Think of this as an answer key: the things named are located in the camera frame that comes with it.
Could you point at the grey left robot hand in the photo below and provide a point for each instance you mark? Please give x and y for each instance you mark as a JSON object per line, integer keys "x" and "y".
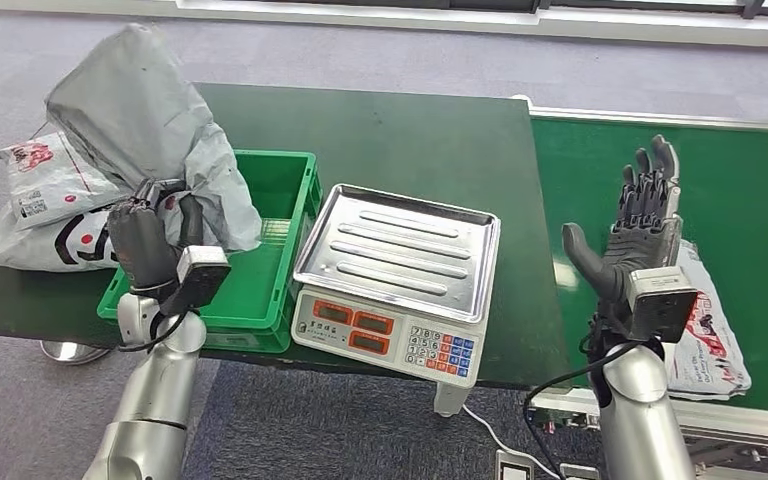
{"x": 142, "y": 245}

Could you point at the grey plastic parcel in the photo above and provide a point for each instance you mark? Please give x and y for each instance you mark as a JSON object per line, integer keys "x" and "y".
{"x": 132, "y": 112}

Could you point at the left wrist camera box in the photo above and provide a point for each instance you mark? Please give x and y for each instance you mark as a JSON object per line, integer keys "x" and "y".
{"x": 198, "y": 275}

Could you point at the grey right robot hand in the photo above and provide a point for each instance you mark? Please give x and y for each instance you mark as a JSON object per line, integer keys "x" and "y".
{"x": 642, "y": 238}

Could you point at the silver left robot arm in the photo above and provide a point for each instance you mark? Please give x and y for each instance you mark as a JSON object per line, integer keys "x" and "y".
{"x": 152, "y": 404}

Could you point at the white parcel with black letters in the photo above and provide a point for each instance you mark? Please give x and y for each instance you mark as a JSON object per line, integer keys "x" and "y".
{"x": 33, "y": 245}

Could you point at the white window sill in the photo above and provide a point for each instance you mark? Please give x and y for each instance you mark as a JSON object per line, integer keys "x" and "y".
{"x": 357, "y": 16}

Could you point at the dark green table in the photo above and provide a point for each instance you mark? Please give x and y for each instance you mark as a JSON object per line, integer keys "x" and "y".
{"x": 390, "y": 132}

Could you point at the white red-printed plastic parcel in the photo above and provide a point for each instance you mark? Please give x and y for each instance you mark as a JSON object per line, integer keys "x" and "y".
{"x": 46, "y": 179}
{"x": 715, "y": 358}

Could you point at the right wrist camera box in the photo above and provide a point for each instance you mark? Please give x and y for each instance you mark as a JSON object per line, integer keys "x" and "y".
{"x": 662, "y": 305}

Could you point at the green conveyor belt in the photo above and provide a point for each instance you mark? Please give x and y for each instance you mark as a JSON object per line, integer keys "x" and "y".
{"x": 742, "y": 185}

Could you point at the aluminium conveyor frame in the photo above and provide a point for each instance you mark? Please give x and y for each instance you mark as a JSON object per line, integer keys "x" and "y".
{"x": 656, "y": 120}

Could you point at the chrome table base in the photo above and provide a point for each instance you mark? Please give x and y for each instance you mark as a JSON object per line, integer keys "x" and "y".
{"x": 76, "y": 351}

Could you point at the white scale with steel pan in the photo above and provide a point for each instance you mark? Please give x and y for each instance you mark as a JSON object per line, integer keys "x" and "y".
{"x": 397, "y": 252}

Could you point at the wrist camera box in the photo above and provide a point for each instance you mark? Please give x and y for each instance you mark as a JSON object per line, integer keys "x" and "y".
{"x": 662, "y": 305}
{"x": 198, "y": 275}

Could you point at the white socket box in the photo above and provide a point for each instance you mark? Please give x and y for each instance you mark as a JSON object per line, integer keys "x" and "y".
{"x": 579, "y": 473}

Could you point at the green plastic crate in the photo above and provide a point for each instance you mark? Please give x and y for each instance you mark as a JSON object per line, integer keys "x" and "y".
{"x": 258, "y": 285}

